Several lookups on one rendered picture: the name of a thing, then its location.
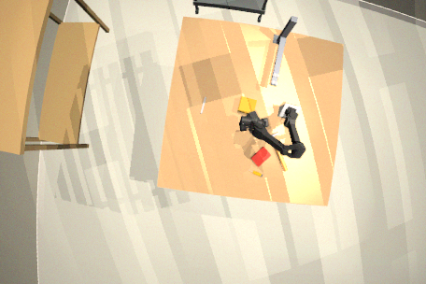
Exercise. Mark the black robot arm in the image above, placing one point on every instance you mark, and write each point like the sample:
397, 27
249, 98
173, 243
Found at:
297, 148

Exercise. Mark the red rectangular block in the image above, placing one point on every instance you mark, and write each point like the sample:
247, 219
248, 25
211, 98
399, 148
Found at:
261, 156

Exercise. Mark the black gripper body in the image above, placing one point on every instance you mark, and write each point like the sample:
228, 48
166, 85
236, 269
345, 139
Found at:
244, 128

